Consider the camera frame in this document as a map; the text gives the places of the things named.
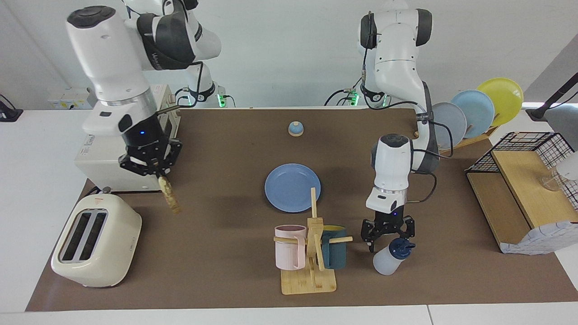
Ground grey plate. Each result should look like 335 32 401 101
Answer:
431 102 467 150

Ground cream two-slot toaster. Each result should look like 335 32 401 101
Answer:
51 192 142 288

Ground brown table mat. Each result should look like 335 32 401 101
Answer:
25 107 578 312

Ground blue round plate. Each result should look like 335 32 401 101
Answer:
265 163 322 213

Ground black clamp object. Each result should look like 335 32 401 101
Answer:
0 93 23 122

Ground wooden dish rack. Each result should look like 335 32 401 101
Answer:
415 125 499 156

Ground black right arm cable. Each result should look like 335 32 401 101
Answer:
156 61 204 113

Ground pink mug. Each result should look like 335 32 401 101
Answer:
275 225 307 271

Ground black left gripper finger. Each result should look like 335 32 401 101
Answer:
360 219 385 252
396 216 416 240

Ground yellow plate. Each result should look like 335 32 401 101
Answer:
476 78 524 127

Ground black base cable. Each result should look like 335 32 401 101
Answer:
324 68 367 107

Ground toasted bread slice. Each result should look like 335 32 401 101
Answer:
158 176 180 214

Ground black wire basket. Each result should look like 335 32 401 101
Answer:
466 132 578 213

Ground white power socket box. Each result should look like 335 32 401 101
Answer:
47 87 100 110

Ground wooden shelf box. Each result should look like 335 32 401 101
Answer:
466 150 578 253

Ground teal mug yellow inside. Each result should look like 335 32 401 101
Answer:
321 225 347 270

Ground clear glass cup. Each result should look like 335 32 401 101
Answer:
541 168 566 192

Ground white toaster oven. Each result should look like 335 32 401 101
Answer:
75 84 181 192

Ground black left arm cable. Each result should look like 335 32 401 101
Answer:
361 11 454 204

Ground white rounded object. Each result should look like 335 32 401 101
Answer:
555 151 578 181

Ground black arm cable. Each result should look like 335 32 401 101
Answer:
156 61 204 113
361 11 454 204

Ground white bottle blue cap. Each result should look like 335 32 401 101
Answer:
373 238 416 276

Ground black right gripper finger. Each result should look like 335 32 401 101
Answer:
120 156 158 176
156 140 182 176

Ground light blue plate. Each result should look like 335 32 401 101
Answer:
451 90 495 139

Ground wooden mug rack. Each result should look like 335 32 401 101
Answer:
274 188 353 295

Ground black stand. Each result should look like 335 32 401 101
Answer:
526 71 578 121

